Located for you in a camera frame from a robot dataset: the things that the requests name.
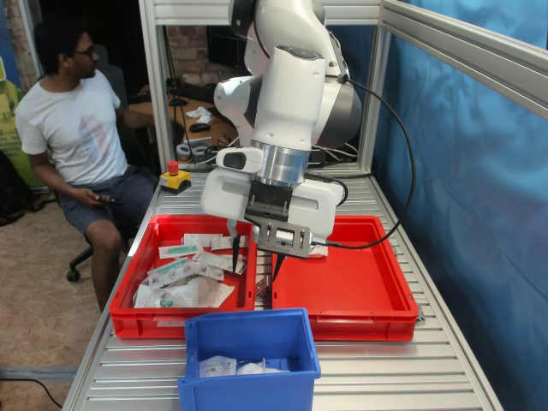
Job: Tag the yellow emergency stop button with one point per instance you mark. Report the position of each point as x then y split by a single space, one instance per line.
175 182

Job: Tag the wooden desk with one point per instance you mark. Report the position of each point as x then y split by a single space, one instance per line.
180 116

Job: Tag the aluminium profile post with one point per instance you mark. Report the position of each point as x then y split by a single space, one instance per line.
374 137
156 85

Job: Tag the small metal angle bracket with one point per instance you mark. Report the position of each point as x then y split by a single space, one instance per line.
263 289

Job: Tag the black monitor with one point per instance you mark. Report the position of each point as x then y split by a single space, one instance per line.
220 47

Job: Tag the clear white bandage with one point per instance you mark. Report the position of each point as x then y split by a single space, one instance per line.
257 368

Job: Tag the black office chair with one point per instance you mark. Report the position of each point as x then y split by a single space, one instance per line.
79 261

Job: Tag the black bag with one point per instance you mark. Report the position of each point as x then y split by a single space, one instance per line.
10 192

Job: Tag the aluminium profile side rail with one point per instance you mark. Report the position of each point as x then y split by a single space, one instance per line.
471 47

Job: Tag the white tape roll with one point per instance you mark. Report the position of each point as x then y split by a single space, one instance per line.
184 152
199 153

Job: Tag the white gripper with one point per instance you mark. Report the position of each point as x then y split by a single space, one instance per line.
227 192

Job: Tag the blue plastic box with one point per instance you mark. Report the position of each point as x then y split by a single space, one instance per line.
248 394

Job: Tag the white printed bandage pack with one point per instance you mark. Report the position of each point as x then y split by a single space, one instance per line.
321 255

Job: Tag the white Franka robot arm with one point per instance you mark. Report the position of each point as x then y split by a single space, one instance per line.
291 85

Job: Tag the green printed banner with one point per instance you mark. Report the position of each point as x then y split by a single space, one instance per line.
8 128

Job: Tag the man in white t-shirt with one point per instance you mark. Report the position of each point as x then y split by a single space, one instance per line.
77 137

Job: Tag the green syringe sterile pack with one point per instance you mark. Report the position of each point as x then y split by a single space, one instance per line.
180 250
169 267

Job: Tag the white labelled flat packet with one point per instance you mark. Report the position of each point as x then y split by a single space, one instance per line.
216 369

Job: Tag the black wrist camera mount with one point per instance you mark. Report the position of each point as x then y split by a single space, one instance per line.
282 237

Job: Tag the small clear sterile pouch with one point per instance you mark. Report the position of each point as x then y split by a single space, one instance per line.
207 272

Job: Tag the white printed sterile pouch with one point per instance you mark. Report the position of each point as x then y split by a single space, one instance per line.
222 243
201 238

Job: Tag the crumpled white paper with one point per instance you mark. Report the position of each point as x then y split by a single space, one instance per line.
198 114

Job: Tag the red plastic crate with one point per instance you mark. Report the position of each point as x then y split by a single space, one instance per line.
145 321
342 282

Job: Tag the clear oxygen mask bag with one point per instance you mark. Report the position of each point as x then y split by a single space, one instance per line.
184 294

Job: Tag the aluminium profile crossbeam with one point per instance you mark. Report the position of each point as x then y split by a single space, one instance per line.
192 13

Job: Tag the long white sterile pouch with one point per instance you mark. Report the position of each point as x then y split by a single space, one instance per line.
214 260

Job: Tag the black phone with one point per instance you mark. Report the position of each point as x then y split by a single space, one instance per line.
106 198

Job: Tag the black computer mouse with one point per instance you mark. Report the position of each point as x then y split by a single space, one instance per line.
199 127

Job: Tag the blue curtain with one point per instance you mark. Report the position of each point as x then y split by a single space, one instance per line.
471 214

